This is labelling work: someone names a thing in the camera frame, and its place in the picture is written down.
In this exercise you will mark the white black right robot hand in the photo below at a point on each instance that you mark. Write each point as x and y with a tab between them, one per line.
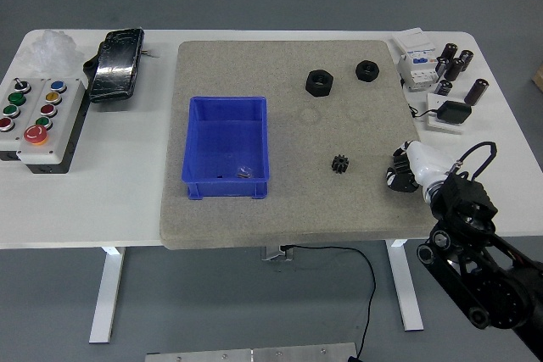
424	163

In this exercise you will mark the small black gear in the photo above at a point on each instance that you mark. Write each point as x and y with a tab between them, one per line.
339	164

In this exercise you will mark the large black hex nut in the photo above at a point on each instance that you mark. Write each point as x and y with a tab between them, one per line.
319	83

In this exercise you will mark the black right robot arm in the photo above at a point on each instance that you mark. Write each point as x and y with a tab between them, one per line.
466	205

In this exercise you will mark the small black hex nut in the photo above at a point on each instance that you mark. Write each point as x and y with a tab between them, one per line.
367	70

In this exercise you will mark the brown cardboard box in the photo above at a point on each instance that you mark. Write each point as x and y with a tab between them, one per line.
539	77

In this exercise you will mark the grey emergency-stop button box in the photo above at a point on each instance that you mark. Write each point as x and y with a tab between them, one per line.
63	124

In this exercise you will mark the black plug adapter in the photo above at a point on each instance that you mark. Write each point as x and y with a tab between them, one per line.
454	110

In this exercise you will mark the white circuit breaker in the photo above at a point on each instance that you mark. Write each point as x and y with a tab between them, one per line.
418	65

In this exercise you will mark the white table leg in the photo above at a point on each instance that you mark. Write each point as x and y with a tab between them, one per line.
106	294
405	285

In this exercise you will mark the grey-brown felt mat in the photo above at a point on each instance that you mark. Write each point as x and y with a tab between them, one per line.
297	192

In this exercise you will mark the small clear bagged screw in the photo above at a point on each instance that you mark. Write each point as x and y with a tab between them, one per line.
244	172

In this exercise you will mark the blue plastic bin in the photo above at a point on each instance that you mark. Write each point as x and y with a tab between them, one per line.
225	141

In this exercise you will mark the silver metal plate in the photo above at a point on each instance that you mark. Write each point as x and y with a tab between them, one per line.
250	354

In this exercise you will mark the crumpled white plastic bag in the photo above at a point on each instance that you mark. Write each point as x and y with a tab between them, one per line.
51	50

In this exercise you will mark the silver table frame bracket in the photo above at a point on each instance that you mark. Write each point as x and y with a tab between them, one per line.
276	254

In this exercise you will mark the grey selector-switch button box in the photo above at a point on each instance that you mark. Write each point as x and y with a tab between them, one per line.
12	133

